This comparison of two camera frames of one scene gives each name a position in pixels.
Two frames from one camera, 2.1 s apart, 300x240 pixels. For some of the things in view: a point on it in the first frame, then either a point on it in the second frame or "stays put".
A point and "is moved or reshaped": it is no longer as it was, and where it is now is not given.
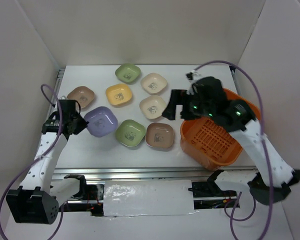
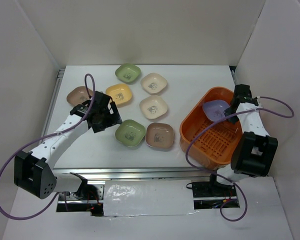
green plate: (130, 133) stays put
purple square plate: (103, 121) is moved or reshaped
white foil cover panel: (145, 197) stays put
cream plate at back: (153, 83) stays put
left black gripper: (83, 124) -> (114, 119)
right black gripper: (177, 96) -> (233, 120)
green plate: (128, 73) stays put
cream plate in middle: (152, 106) stays put
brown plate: (159, 135) stays put
